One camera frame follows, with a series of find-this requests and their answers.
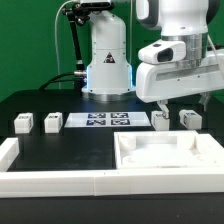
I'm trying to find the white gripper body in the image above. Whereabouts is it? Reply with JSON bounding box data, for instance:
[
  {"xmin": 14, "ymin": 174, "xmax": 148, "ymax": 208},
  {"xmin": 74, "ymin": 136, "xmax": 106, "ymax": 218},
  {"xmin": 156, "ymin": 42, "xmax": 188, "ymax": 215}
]
[{"xmin": 136, "ymin": 51, "xmax": 224, "ymax": 103}]

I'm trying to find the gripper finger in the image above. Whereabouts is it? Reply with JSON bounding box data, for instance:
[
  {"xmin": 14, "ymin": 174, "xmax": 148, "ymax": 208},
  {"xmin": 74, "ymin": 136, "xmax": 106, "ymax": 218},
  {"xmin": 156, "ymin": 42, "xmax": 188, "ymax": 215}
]
[
  {"xmin": 157, "ymin": 100, "xmax": 169, "ymax": 119},
  {"xmin": 199, "ymin": 92, "xmax": 211, "ymax": 106}
]

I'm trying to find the white square table top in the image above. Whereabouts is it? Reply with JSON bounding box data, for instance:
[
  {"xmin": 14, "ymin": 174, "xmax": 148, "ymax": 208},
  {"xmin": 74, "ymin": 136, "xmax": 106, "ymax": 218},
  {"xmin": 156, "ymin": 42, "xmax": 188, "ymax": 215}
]
[{"xmin": 114, "ymin": 131, "xmax": 224, "ymax": 169}]

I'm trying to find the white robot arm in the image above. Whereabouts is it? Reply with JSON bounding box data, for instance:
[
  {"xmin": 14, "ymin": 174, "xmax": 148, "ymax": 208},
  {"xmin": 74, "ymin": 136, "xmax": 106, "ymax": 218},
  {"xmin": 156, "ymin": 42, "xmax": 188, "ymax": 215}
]
[{"xmin": 80, "ymin": 0, "xmax": 224, "ymax": 107}]

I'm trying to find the white marker sheet with tags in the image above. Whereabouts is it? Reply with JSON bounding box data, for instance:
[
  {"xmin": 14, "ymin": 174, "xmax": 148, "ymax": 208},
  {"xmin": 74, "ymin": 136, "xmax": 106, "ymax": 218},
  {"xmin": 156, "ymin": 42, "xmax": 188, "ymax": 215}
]
[{"xmin": 65, "ymin": 112, "xmax": 151, "ymax": 128}]

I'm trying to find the white U-shaped obstacle fence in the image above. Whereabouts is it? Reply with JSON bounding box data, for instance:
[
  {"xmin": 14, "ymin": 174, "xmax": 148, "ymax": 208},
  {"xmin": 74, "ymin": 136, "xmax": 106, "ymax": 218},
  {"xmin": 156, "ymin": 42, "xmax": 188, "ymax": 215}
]
[{"xmin": 0, "ymin": 138, "xmax": 224, "ymax": 198}]

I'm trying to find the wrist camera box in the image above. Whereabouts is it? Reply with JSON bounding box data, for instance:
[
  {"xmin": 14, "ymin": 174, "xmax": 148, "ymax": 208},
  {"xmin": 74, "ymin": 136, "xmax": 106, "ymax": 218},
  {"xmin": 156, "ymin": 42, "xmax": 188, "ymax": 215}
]
[{"xmin": 138, "ymin": 40, "xmax": 186, "ymax": 65}]

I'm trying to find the black cable bundle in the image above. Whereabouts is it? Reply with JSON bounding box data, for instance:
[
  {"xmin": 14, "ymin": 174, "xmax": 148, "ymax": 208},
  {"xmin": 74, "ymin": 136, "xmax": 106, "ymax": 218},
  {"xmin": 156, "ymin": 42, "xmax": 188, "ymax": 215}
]
[{"xmin": 38, "ymin": 71, "xmax": 88, "ymax": 91}]

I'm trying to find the white cable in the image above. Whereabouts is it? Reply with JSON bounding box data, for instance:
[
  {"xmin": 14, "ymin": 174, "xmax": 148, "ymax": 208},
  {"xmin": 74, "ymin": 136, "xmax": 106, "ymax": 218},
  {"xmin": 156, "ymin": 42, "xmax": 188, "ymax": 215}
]
[{"xmin": 54, "ymin": 0, "xmax": 79, "ymax": 89}]

